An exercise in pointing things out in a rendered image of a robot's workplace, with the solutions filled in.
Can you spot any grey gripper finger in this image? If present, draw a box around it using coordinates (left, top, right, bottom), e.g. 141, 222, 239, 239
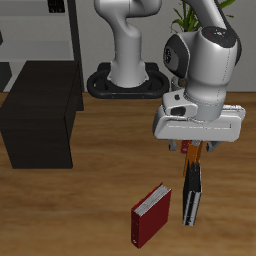
167, 139, 178, 152
205, 141, 221, 153

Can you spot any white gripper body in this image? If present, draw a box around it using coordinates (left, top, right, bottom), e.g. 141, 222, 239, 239
152, 104, 247, 143

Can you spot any red book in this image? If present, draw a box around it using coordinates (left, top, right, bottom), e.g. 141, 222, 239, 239
130, 181, 173, 250

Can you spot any green pot plant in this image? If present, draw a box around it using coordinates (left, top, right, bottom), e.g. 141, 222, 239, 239
170, 0, 237, 92

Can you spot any dark brown desk caddy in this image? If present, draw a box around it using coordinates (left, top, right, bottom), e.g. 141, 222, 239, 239
0, 59, 85, 170

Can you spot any black box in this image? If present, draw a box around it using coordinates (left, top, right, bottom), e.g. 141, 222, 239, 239
47, 0, 66, 14

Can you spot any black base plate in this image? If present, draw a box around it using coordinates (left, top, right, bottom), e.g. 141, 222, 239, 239
86, 61, 171, 100

